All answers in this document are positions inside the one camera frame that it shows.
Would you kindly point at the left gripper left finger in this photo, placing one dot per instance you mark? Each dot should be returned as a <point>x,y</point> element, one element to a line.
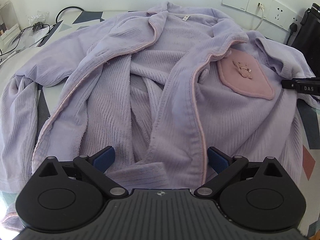
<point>93,170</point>

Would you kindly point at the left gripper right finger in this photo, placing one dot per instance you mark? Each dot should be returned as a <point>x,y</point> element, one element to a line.
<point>228,171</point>

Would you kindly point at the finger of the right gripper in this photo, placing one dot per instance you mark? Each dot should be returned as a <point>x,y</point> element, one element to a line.
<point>288,84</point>

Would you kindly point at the lavender ribbed pajama garment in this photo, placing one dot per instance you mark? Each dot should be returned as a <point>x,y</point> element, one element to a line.
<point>155,92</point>

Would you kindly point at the black thermos bottle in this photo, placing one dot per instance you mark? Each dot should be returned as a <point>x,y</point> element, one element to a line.
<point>307,40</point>

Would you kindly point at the black power strip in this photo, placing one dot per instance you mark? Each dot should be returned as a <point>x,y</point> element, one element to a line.
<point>51,32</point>

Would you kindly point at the clear acrylic cosmetics organizer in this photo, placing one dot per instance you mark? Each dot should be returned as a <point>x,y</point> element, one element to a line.
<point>9,21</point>

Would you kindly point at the white wall socket panel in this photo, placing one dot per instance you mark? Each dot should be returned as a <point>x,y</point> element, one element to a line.
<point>269,10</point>

